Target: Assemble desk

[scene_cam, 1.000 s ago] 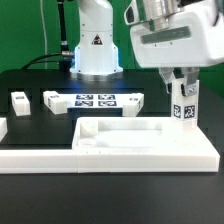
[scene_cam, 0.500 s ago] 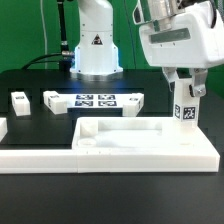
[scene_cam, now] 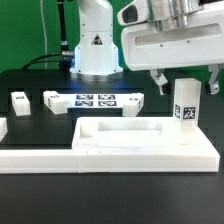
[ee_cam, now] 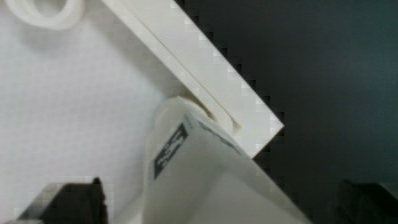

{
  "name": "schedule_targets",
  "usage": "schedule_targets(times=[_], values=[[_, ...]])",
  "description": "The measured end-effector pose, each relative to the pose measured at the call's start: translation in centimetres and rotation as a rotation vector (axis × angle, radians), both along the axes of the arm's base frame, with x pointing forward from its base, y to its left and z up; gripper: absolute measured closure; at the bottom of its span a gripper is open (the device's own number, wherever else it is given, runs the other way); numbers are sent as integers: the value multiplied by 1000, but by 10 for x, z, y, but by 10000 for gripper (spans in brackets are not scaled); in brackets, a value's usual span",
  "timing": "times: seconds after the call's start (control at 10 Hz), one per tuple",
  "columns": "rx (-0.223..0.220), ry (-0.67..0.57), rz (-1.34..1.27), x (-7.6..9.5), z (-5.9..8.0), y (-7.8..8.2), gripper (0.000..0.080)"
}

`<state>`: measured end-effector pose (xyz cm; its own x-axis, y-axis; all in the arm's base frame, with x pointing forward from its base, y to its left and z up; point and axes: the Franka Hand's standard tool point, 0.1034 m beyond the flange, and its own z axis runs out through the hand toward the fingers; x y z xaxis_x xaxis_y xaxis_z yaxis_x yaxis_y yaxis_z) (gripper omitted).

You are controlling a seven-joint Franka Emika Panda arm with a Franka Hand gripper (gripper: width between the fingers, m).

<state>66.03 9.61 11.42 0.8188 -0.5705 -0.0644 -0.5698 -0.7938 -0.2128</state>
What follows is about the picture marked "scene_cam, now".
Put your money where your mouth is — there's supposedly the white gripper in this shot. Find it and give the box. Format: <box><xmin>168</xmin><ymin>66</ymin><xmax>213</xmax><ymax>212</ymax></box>
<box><xmin>121</xmin><ymin>9</ymin><xmax>224</xmax><ymax>95</ymax></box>

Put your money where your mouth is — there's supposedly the white L-shaped fence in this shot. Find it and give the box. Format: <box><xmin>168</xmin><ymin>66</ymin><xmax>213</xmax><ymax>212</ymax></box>
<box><xmin>0</xmin><ymin>149</ymin><xmax>78</xmax><ymax>174</ymax></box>

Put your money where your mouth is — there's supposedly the black pole with clamp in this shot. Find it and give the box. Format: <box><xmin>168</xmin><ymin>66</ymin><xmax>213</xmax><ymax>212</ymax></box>
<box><xmin>57</xmin><ymin>0</ymin><xmax>69</xmax><ymax>71</ymax></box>

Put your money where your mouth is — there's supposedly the black cable bundle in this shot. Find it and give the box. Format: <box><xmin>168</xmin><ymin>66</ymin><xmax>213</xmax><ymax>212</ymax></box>
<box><xmin>20</xmin><ymin>51</ymin><xmax>76</xmax><ymax>71</ymax></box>

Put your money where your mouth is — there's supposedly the fiducial marker sheet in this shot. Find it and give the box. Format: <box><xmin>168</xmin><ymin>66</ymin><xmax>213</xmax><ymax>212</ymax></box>
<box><xmin>65</xmin><ymin>94</ymin><xmax>128</xmax><ymax>108</ymax></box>

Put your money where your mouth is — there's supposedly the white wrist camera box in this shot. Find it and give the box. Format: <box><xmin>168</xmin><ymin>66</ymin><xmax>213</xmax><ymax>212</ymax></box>
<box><xmin>117</xmin><ymin>0</ymin><xmax>151</xmax><ymax>26</ymax></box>

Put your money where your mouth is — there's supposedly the white block at left edge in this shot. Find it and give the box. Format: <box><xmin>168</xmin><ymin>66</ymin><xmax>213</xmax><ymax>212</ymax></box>
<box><xmin>0</xmin><ymin>118</ymin><xmax>8</xmax><ymax>142</ymax></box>

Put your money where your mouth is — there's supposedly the white desk tabletop tray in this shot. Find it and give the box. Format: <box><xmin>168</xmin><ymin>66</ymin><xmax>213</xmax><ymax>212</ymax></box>
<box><xmin>72</xmin><ymin>117</ymin><xmax>220</xmax><ymax>172</ymax></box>

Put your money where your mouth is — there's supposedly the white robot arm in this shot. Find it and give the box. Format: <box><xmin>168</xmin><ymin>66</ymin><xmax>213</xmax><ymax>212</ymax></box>
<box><xmin>70</xmin><ymin>0</ymin><xmax>224</xmax><ymax>94</ymax></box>

